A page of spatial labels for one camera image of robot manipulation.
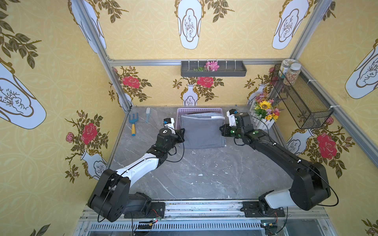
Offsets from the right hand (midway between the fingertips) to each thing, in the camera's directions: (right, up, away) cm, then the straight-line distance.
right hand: (224, 125), depth 86 cm
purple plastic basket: (-27, +9, +26) cm, 39 cm away
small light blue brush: (-54, +9, +31) cm, 63 cm away
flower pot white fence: (+29, +9, +12) cm, 32 cm away
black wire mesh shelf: (+45, +9, -6) cm, 46 cm away
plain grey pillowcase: (-13, -3, -1) cm, 13 cm away
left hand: (-26, -1, 0) cm, 26 cm away
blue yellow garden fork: (-64, +2, +27) cm, 69 cm away
